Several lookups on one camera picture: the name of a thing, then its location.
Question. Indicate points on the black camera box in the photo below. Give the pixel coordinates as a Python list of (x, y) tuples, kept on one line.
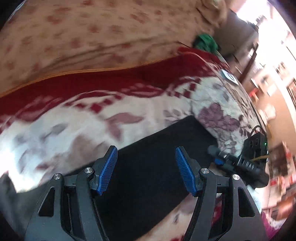
[(255, 148)]

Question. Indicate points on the white tag on blanket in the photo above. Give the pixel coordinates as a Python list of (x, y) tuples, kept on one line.
[(229, 77)]

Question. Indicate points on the red white floral fleece blanket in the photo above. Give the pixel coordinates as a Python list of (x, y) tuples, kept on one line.
[(53, 131)]

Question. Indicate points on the beige floral quilt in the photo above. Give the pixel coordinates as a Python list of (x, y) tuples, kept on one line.
[(45, 38)]

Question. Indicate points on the green cloth item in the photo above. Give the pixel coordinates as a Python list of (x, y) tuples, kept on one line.
[(205, 43)]

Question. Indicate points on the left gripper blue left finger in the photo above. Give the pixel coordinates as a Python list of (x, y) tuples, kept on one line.
[(103, 169)]

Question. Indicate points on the black pants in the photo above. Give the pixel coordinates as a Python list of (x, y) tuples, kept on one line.
[(146, 184)]

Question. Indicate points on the framed wall picture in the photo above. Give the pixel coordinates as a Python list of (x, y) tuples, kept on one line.
[(291, 88)]

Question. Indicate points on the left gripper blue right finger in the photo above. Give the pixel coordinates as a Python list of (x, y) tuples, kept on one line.
[(189, 169)]

